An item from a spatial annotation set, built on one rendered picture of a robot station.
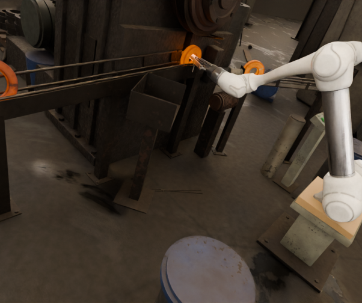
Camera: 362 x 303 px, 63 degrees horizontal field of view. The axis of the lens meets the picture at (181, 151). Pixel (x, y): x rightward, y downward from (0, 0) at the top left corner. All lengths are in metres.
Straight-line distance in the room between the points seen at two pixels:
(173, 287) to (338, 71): 0.95
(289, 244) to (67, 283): 1.20
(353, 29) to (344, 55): 3.00
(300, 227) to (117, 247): 0.99
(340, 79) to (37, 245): 1.46
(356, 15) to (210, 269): 3.71
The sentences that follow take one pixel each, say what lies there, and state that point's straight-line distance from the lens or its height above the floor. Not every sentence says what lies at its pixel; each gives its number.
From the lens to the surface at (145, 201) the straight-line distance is 1.76.
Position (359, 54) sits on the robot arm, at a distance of 1.46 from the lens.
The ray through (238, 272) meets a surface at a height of 0.43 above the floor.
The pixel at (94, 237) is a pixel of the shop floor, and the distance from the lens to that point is 1.56.
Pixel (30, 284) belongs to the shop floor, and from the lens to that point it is 1.44.
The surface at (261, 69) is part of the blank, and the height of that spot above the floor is 0.74.
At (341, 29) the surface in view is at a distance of 4.31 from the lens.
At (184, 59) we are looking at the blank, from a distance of 1.82.
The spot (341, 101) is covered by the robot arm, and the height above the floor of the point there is 0.93.
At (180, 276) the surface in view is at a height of 0.43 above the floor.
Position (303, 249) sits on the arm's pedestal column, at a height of 0.09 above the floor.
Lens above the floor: 1.23
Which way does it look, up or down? 33 degrees down
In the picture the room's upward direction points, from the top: 18 degrees clockwise
